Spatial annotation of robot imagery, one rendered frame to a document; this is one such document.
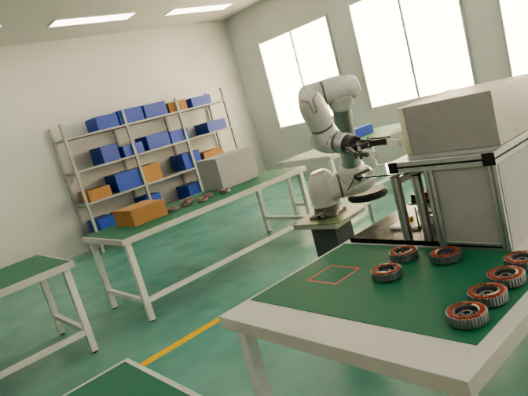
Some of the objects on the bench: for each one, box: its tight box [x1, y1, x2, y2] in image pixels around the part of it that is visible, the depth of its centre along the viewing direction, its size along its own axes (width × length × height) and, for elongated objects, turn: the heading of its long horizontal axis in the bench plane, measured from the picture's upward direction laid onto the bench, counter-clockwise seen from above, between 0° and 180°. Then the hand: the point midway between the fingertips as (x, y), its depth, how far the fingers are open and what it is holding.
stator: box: [430, 246, 463, 265], centre depth 184 cm, size 11×11×4 cm
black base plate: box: [350, 204, 440, 246], centre depth 238 cm, size 47×64×2 cm
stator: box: [371, 262, 403, 283], centre depth 184 cm, size 11×11×4 cm
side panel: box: [424, 163, 515, 251], centre depth 186 cm, size 28×3×32 cm, turn 96°
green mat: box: [251, 244, 528, 346], centre depth 182 cm, size 94×61×1 cm, turn 96°
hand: (386, 148), depth 188 cm, fingers open, 13 cm apart
